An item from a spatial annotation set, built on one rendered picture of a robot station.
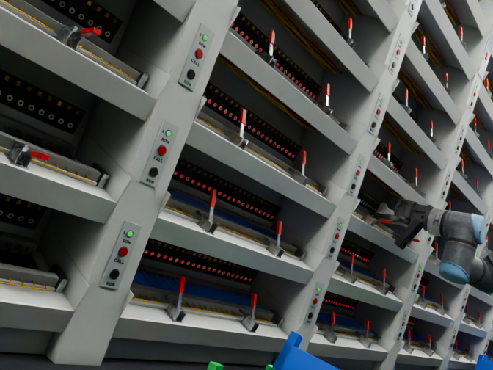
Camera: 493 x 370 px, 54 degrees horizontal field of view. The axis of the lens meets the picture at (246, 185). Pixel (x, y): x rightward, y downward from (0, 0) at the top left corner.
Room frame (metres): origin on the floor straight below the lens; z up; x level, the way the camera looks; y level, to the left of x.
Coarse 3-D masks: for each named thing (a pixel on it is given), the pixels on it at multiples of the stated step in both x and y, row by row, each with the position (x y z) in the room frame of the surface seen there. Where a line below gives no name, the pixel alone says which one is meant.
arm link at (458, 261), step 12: (456, 240) 1.50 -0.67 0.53; (444, 252) 1.53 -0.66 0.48; (456, 252) 1.49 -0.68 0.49; (468, 252) 1.48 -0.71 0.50; (444, 264) 1.51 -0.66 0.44; (456, 264) 1.48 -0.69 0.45; (468, 264) 1.48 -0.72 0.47; (480, 264) 1.51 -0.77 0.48; (444, 276) 1.53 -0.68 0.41; (456, 276) 1.48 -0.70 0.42; (468, 276) 1.48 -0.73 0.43; (480, 276) 1.51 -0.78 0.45
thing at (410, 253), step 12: (348, 228) 1.49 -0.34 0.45; (360, 228) 1.53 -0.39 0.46; (372, 228) 1.58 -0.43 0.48; (396, 228) 1.98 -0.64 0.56; (372, 240) 1.62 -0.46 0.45; (384, 240) 1.67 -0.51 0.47; (420, 240) 1.91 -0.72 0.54; (396, 252) 1.77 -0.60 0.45; (408, 252) 1.83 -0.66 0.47; (420, 252) 1.90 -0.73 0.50
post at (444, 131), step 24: (456, 24) 2.00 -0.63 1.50; (480, 48) 1.92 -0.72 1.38; (456, 72) 1.96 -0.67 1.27; (456, 96) 1.94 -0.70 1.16; (432, 120) 1.98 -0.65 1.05; (408, 168) 2.01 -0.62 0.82; (432, 168) 1.94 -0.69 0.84; (432, 240) 1.97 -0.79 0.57; (384, 264) 1.99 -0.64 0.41; (408, 264) 1.93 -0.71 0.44; (408, 288) 1.91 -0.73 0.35; (360, 312) 2.01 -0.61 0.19; (384, 312) 1.95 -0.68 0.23; (384, 360) 1.91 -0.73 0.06
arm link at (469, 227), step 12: (444, 216) 1.55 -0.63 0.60; (456, 216) 1.53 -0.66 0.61; (468, 216) 1.51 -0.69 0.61; (480, 216) 1.50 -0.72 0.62; (444, 228) 1.54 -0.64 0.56; (456, 228) 1.51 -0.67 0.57; (468, 228) 1.49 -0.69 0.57; (480, 228) 1.47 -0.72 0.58; (468, 240) 1.49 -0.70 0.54; (480, 240) 1.48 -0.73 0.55
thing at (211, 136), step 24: (216, 96) 1.18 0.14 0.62; (216, 120) 1.19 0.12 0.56; (240, 120) 1.07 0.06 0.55; (192, 144) 0.96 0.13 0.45; (216, 144) 1.00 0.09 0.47; (240, 144) 1.05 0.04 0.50; (264, 144) 1.36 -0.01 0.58; (288, 144) 1.43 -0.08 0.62; (240, 168) 1.08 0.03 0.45; (264, 168) 1.12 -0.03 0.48; (288, 168) 1.29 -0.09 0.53; (288, 192) 1.22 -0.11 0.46; (312, 192) 1.28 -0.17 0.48; (336, 192) 1.39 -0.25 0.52
